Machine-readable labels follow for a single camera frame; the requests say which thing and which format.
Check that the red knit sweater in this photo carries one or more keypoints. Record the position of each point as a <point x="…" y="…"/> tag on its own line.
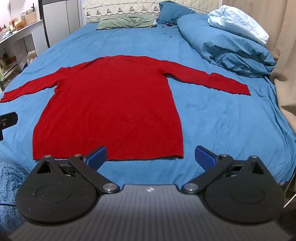
<point x="111" y="104"/>

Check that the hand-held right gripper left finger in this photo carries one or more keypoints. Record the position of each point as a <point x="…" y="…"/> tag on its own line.
<point x="96" y="158"/>

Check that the white wardrobe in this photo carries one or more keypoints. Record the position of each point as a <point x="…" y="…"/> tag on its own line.
<point x="62" y="18"/>

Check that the white shelf desk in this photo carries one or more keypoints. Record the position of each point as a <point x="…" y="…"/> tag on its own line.
<point x="16" y="37"/>

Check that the green pillow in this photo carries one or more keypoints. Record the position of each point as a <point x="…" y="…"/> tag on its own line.
<point x="124" y="21"/>

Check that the wicker basket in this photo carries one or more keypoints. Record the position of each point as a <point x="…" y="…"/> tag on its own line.
<point x="30" y="18"/>

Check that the teal pillow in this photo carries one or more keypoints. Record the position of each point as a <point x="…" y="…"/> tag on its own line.
<point x="172" y="12"/>

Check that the white bag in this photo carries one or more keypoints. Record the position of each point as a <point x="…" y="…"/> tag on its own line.
<point x="32" y="56"/>

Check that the blue fluffy rug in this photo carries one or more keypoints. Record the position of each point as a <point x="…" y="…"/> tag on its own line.
<point x="10" y="183"/>

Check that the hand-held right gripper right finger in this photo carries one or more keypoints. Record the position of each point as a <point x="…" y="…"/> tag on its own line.
<point x="204" y="158"/>

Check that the light blue blanket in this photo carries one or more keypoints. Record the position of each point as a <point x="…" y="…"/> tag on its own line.
<point x="238" y="22"/>

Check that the blue duvet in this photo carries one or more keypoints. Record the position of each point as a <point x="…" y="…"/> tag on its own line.
<point x="222" y="44"/>

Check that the bed with blue sheet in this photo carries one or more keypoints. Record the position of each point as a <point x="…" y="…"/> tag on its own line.
<point x="215" y="125"/>

